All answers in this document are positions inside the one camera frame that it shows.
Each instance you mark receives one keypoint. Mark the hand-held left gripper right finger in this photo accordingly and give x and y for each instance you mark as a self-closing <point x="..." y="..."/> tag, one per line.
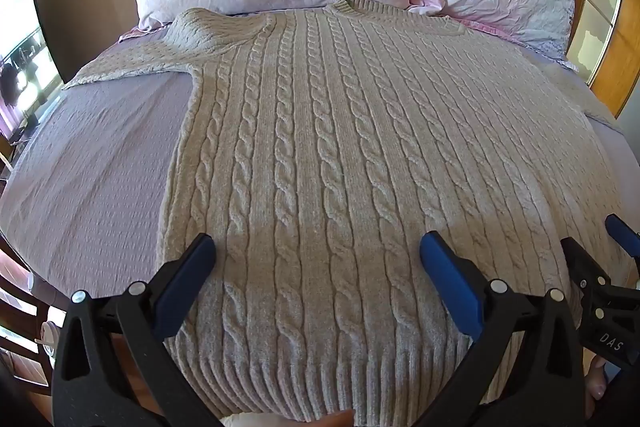
<point x="450" y="287"/>

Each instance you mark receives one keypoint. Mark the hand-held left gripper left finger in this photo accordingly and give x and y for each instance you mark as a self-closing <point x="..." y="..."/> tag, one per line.
<point x="186" y="287"/>

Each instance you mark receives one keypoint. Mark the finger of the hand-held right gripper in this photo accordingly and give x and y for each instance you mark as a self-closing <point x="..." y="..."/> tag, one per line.
<point x="584" y="263"/>
<point x="625" y="237"/>

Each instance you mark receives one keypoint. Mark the person's right hand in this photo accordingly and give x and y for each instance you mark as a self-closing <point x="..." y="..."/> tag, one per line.
<point x="596" y="387"/>

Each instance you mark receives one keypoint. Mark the lavender textured bedspread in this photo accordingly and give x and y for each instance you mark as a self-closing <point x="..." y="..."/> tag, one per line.
<point x="100" y="157"/>

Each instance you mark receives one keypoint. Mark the dark wooden chair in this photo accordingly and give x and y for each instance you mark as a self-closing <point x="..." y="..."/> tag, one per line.
<point x="22" y="307"/>

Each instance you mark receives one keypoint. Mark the wooden headboard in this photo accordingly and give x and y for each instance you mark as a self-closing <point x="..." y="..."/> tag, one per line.
<point x="607" y="7"/>

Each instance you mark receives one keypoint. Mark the black flat screen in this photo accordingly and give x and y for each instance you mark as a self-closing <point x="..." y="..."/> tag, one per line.
<point x="30" y="47"/>

